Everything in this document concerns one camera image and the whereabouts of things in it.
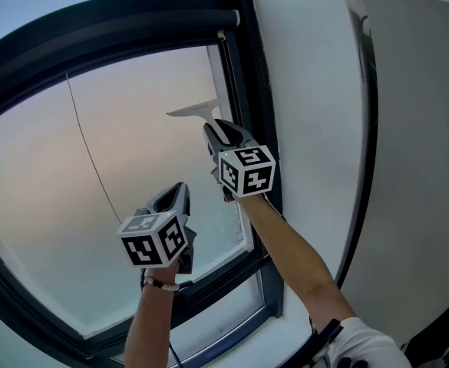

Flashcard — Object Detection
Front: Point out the frosted window glass pane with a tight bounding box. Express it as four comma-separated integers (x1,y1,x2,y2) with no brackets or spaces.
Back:
0,44,255,340

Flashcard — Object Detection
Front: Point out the white squeegee with red blade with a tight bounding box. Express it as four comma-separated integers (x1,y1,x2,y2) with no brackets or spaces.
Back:
165,97,233,145

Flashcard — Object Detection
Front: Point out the person's right forearm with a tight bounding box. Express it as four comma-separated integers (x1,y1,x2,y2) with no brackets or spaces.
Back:
234,194,358,331

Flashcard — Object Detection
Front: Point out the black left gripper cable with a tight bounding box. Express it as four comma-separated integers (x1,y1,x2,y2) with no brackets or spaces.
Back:
168,339,183,368

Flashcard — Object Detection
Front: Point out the dark roller blind tube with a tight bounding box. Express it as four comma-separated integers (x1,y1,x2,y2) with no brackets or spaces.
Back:
0,8,242,109

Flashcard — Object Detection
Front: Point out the black chest harness strap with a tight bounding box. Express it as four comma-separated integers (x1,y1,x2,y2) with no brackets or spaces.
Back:
309,317,354,368

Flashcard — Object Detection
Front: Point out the large frosted fixed window pane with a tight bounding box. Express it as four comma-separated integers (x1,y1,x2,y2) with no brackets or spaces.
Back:
0,297,79,368

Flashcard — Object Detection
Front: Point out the person's left forearm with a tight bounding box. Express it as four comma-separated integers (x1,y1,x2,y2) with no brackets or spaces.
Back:
124,266,182,368

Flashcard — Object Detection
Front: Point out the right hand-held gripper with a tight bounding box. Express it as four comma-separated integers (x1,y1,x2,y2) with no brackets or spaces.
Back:
202,118,277,203

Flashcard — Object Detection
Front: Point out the clear sky-view window pane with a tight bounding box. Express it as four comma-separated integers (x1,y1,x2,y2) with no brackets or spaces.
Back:
0,0,210,55

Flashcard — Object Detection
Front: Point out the clear low window pane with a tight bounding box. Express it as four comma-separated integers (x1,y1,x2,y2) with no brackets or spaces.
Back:
111,274,266,368

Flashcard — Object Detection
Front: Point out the thin blind pull cord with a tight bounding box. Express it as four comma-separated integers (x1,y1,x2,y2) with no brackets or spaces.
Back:
65,72,124,225

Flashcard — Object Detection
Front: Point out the white chest freezer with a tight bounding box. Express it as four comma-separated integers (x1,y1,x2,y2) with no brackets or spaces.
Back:
0,0,286,368

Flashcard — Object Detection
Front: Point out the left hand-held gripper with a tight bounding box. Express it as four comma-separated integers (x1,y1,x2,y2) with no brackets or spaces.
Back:
116,182,198,275

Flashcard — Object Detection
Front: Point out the person's white shirt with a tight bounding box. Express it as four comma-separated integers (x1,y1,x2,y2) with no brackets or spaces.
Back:
315,316,415,368

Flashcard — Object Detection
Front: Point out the pale bead bracelet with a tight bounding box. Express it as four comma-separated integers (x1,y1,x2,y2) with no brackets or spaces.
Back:
142,275,181,293

